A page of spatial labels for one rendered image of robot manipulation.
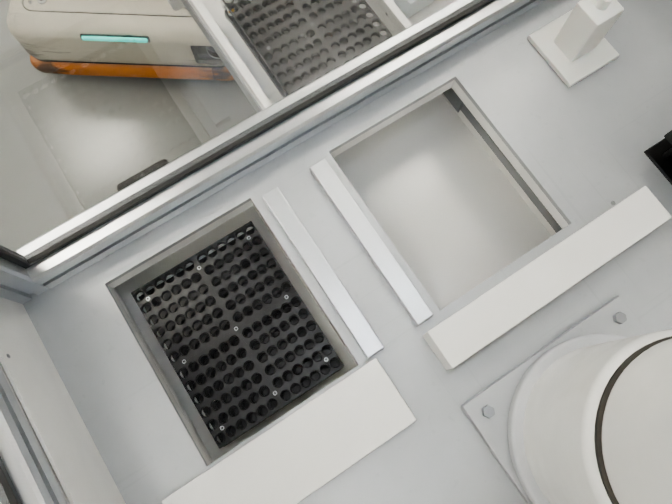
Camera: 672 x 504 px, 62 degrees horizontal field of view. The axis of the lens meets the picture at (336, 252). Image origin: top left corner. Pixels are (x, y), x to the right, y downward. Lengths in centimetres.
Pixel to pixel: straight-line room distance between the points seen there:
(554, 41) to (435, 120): 19
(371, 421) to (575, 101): 49
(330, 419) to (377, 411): 5
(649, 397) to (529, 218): 45
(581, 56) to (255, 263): 51
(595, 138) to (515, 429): 38
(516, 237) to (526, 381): 26
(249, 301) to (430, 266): 26
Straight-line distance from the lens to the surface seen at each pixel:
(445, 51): 79
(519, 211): 86
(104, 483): 67
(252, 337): 71
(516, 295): 66
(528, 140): 77
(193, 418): 78
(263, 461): 65
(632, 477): 48
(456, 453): 67
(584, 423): 52
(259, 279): 72
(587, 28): 79
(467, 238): 83
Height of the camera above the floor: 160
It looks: 75 degrees down
